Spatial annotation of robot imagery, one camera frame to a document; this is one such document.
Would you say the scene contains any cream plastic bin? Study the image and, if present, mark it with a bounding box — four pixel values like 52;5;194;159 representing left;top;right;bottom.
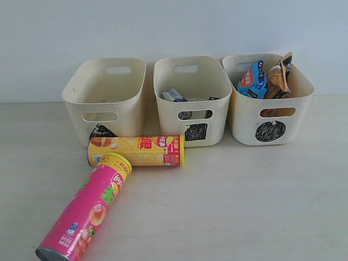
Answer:
62;58;146;146
222;53;314;146
153;56;232;147

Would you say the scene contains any blue instant noodle packet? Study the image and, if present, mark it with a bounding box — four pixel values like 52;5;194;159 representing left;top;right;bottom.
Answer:
237;59;268;99

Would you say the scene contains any pink chips can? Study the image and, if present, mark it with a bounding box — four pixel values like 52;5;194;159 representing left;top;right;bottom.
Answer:
35;152;132;260

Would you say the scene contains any orange instant noodle packet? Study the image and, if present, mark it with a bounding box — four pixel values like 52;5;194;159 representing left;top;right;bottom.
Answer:
260;52;293;100

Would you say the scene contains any right cream plastic bin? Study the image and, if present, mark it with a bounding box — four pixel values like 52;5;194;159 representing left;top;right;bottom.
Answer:
222;53;314;146

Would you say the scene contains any blue white milk carton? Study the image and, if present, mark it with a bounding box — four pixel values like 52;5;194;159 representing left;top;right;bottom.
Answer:
161;88;192;120

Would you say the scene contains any left cream plastic bin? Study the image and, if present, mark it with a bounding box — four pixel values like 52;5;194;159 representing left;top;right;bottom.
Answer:
62;58;146;146

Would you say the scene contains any purple juice carton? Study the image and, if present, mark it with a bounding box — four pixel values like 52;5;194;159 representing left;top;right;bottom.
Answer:
205;97;220;119

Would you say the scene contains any yellow chips can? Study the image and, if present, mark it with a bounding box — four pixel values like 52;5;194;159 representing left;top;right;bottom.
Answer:
87;135;184;166

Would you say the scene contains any middle cream plastic bin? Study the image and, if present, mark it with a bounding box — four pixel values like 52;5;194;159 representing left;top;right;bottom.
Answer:
153;56;232;147

